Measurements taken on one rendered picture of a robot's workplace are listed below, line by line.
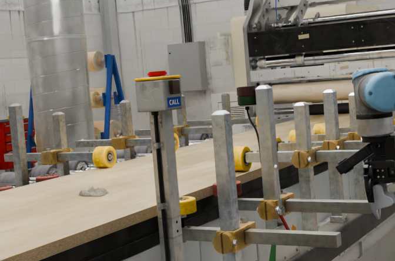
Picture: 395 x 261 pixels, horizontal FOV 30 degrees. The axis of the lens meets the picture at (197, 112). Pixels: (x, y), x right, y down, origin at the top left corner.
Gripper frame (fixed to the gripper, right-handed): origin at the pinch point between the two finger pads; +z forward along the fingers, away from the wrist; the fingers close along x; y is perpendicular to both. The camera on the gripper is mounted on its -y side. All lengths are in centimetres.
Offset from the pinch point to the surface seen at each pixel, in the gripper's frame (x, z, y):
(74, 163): 90, -5, -173
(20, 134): 15, -25, -133
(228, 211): -30.9, -7.0, -25.2
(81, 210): -39, -9, -63
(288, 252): -1.9, 10.2, -24.2
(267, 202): -8.5, -4.7, -25.7
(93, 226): -55, -8, -47
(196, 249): -12.7, 7.4, -46.6
